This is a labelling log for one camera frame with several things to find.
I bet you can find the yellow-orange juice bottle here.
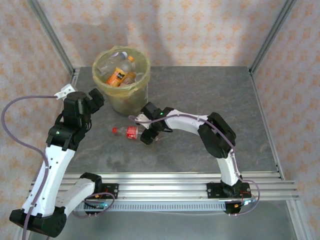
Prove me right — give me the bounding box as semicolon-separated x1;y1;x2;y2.
104;56;137;88

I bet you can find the aluminium base beam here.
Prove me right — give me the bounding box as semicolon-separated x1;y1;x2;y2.
26;171;300;203

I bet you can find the yellow plastic bin liner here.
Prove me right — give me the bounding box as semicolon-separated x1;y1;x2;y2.
91;45;152;98

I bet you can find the aluminium frame post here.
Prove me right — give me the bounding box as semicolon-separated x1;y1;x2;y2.
248;0;298;76
26;0;76;75

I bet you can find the small circuit board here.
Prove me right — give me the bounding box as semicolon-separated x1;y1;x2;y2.
84;201;111;210
233;198;258;209

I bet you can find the metal mesh waste bin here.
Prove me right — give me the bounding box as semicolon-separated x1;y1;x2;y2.
91;45;152;117

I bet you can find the grey slotted cable duct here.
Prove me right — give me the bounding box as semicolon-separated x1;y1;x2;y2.
72;201;227;213

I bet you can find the aluminium frame bar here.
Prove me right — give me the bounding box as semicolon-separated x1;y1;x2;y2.
287;199;310;240

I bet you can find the cola bottle red label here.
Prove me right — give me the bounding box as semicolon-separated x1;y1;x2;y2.
111;124;159;141

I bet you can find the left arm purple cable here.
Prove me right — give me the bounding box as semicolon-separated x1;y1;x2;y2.
1;95;116;240

